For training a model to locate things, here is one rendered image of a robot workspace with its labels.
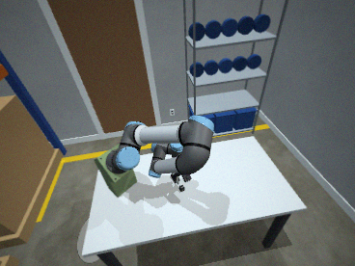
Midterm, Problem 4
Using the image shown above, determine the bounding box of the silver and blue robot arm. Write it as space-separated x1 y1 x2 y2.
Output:
106 116 214 182

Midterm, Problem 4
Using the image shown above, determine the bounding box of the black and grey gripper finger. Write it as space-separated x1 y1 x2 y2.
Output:
174 173 179 185

